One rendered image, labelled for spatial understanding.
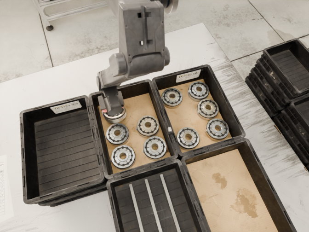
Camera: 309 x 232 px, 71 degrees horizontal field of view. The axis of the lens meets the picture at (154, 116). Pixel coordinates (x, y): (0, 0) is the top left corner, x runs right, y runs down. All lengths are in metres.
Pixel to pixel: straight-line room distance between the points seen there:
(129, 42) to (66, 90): 1.01
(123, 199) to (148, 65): 0.66
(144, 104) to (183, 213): 0.52
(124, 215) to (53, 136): 0.48
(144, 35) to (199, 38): 1.17
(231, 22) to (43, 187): 2.49
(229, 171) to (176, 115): 0.35
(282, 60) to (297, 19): 1.33
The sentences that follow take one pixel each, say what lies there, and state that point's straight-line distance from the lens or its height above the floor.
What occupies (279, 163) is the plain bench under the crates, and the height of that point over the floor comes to 0.70.
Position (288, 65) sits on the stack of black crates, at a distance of 1.94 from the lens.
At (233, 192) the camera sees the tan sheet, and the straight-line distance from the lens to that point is 1.01.
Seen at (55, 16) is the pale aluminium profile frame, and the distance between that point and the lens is 2.78.
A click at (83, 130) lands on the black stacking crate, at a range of 1.07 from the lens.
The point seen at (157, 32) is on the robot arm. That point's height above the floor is 1.49.
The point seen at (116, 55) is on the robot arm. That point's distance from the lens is 0.42.
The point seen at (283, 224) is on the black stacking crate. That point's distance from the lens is 1.01.
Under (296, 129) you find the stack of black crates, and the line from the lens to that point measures 1.82.
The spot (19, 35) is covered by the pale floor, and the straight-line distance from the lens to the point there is 2.95.
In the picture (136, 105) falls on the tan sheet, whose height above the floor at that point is 0.83.
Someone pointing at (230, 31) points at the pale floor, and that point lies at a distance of 2.75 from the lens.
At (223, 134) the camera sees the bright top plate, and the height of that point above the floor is 0.86.
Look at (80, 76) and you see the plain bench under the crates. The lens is 1.41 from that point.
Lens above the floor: 1.78
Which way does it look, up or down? 64 degrees down
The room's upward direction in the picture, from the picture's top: 1 degrees clockwise
